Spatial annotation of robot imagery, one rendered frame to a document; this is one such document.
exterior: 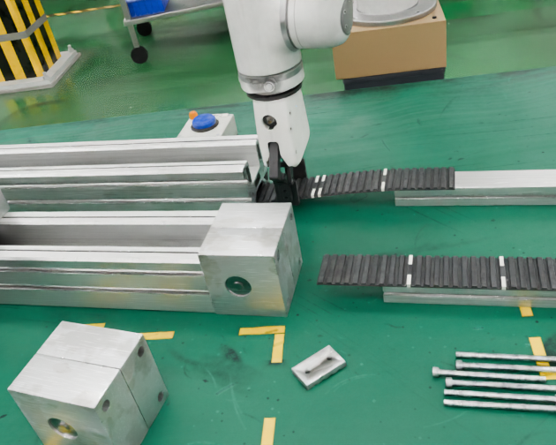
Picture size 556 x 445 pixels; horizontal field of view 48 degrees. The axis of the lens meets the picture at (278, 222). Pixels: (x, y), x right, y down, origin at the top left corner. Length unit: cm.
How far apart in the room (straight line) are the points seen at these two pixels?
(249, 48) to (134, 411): 43
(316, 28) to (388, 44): 52
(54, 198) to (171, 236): 28
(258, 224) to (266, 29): 23
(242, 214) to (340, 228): 17
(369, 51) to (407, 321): 66
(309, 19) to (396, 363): 39
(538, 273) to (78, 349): 49
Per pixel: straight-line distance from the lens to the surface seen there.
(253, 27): 76
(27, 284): 86
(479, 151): 100
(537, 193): 88
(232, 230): 73
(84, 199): 101
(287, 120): 80
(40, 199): 106
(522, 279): 72
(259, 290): 72
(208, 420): 67
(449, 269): 73
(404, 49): 125
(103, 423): 61
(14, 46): 406
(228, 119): 105
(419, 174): 88
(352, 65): 126
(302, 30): 74
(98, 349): 64
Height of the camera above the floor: 130
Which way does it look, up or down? 36 degrees down
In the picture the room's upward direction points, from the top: 12 degrees counter-clockwise
